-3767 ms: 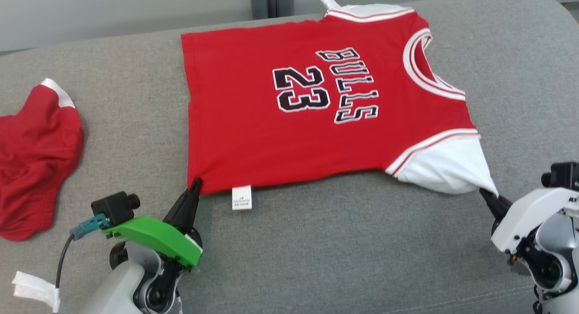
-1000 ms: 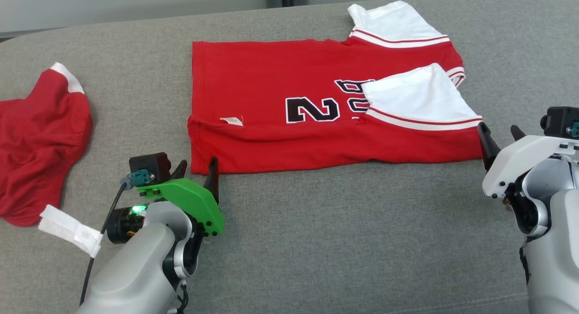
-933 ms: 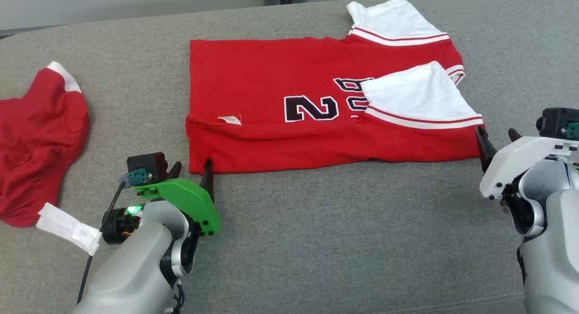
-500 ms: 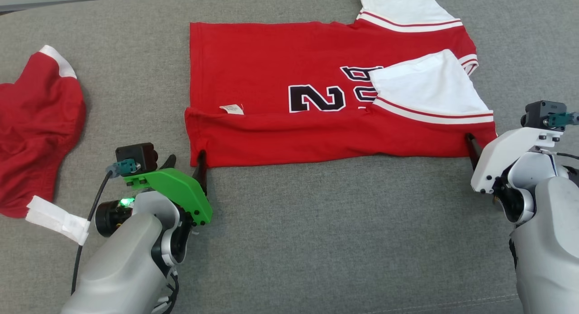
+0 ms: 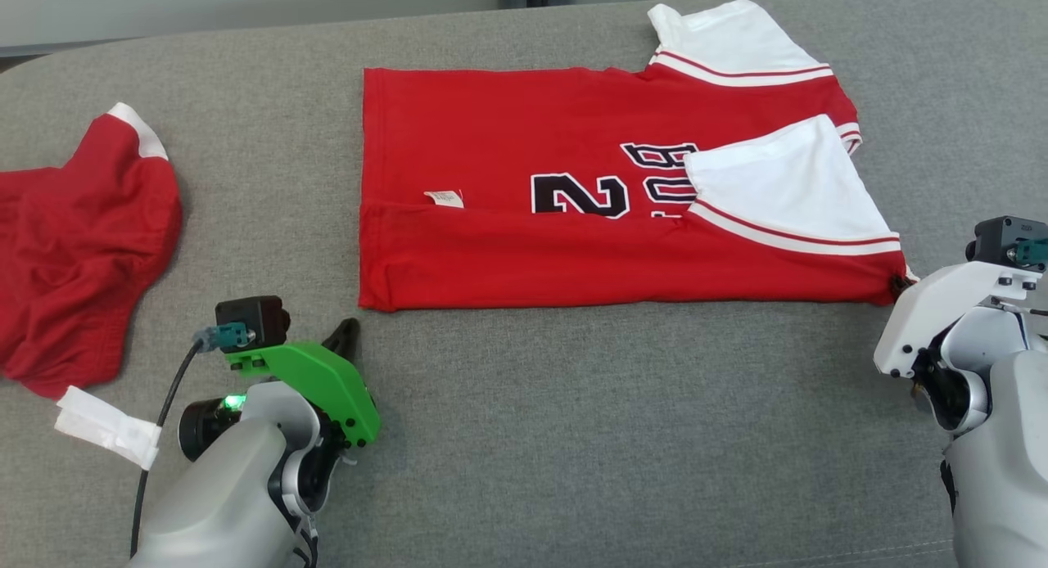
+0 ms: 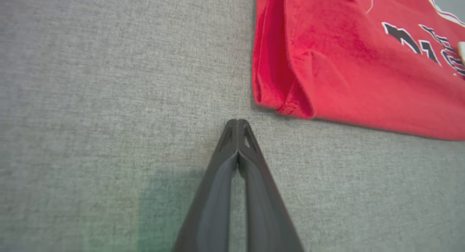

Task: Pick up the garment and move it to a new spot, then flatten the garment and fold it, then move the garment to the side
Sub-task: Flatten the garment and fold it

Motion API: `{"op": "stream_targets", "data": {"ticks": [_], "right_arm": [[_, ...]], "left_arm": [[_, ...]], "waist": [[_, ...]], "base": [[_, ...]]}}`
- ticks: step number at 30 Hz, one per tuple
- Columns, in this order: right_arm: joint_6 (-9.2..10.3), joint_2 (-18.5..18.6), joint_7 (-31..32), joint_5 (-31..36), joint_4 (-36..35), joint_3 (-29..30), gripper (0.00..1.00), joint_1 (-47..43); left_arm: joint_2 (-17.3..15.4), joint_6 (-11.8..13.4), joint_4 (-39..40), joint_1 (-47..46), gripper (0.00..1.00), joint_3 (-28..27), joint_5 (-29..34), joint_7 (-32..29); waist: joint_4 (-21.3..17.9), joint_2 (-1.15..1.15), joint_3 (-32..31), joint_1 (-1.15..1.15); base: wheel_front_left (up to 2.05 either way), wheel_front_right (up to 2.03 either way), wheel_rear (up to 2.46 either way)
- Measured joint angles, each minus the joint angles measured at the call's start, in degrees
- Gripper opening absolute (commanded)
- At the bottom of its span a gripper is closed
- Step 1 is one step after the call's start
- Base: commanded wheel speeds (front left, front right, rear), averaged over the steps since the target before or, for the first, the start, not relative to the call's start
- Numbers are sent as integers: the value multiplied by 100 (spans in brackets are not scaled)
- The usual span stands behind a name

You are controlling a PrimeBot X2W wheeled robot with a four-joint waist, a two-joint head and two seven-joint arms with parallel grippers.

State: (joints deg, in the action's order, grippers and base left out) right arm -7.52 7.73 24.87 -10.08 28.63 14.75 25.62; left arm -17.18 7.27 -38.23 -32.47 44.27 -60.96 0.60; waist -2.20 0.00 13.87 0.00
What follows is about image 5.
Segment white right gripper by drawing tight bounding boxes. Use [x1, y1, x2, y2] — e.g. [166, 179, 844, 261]
[873, 260, 1047, 379]

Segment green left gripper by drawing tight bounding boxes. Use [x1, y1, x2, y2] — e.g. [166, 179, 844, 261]
[223, 318, 382, 449]

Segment red and white basketball jersey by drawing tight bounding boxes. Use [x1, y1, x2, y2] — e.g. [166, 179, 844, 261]
[358, 0, 918, 313]

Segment red shorts with white trim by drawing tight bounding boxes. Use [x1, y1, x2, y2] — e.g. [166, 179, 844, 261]
[0, 102, 183, 471]

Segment teal left camera connector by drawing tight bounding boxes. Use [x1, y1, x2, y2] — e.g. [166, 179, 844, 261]
[193, 322, 251, 354]

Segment thin black left camera cable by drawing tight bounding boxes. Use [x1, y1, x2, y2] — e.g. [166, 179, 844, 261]
[129, 343, 201, 557]

